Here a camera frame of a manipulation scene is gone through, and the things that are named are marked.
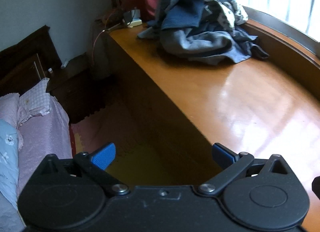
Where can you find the small white device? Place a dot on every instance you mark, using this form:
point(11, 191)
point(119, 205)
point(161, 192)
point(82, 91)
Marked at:
point(64, 64)

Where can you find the pink bed sheet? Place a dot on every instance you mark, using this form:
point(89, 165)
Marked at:
point(42, 141)

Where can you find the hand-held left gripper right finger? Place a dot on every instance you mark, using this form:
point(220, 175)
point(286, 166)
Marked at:
point(222, 156)

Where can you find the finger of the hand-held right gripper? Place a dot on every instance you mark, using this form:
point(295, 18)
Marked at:
point(316, 187)

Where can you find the grey power adapter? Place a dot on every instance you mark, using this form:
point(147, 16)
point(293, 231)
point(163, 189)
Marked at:
point(128, 16)

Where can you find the colourful foam floor mat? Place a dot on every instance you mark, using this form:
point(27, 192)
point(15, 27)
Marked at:
point(92, 131)

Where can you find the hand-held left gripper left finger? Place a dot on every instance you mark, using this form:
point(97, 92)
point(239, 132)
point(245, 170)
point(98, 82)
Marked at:
point(103, 156)

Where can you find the dark wooden headboard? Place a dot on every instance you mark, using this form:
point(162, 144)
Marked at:
point(25, 54)

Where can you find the grey-blue crumpled cloth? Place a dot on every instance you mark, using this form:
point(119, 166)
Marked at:
point(200, 44)

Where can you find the white floral garment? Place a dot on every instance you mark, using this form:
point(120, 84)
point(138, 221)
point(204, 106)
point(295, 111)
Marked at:
point(230, 13)

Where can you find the pink checked pillow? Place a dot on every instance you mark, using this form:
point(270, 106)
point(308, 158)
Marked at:
point(8, 110)
point(35, 101)

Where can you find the light blue floral blanket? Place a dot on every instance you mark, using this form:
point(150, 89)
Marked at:
point(7, 159)

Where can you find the dark wooden nightstand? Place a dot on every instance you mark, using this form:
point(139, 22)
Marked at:
point(75, 89)

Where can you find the dark blue garment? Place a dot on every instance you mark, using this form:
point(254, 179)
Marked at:
point(182, 16)

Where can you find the pale yellow small box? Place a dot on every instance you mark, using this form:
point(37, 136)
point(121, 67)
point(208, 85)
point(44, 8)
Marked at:
point(135, 23)

